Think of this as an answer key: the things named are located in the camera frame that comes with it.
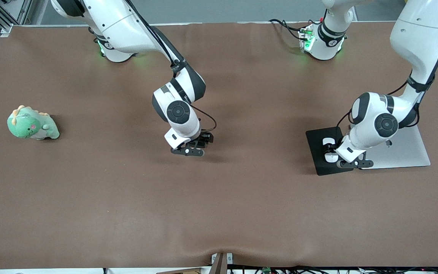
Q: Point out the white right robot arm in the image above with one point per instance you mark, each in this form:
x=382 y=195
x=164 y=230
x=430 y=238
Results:
x=120 y=23

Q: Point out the silver laptop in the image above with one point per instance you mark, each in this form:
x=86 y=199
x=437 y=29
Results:
x=413 y=152

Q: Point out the green circuit board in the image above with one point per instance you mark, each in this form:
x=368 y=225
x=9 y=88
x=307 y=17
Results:
x=267 y=270

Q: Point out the brown table cover sheet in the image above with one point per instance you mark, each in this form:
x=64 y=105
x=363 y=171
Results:
x=219 y=198

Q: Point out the black mouse pad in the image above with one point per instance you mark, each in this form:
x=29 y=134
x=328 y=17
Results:
x=318 y=152

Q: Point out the white computer mouse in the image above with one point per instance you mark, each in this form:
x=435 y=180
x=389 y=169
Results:
x=331 y=158

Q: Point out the black phone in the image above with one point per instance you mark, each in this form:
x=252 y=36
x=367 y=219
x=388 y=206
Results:
x=198 y=144

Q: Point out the green dinosaur plush toy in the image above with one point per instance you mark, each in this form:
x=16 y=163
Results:
x=27 y=125

